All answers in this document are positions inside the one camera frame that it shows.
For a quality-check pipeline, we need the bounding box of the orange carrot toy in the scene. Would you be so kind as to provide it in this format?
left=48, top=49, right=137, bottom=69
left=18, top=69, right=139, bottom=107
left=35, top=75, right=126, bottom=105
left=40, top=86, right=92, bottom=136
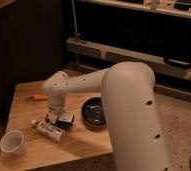
left=29, top=94, right=48, bottom=101

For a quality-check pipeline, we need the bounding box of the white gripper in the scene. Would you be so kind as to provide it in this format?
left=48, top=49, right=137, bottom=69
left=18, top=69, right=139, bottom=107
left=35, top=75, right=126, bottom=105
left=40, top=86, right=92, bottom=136
left=45, top=95, right=67, bottom=123

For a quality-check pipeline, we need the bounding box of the clear plastic bottle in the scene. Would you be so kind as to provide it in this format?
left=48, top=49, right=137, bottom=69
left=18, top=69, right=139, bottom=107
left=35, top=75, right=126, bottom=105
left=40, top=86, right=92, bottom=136
left=31, top=120, right=65, bottom=142

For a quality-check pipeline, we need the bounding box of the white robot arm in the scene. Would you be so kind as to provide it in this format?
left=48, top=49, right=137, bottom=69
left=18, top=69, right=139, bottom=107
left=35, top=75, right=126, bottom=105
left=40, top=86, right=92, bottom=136
left=43, top=62, right=171, bottom=171

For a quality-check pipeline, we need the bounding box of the wooden table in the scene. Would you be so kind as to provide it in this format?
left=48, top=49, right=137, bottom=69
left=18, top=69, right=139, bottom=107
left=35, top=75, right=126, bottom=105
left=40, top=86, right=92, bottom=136
left=0, top=81, right=112, bottom=171

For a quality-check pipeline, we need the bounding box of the translucent plastic cup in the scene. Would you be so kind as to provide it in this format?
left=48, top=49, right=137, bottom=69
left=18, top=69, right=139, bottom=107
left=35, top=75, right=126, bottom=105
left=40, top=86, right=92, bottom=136
left=0, top=130, right=27, bottom=155

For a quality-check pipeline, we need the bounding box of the grey metal bench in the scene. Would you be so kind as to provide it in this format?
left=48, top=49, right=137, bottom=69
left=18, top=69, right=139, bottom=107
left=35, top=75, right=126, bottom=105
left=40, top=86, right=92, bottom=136
left=66, top=38, right=191, bottom=81

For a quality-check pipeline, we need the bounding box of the wooden shelf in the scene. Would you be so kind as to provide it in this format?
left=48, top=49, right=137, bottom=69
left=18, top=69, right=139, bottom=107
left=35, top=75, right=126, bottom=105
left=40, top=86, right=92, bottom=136
left=79, top=0, right=191, bottom=19

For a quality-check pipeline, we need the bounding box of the black bowl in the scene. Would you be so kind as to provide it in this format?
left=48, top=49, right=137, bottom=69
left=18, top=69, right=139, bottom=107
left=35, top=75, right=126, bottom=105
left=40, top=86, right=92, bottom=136
left=81, top=97, right=106, bottom=128

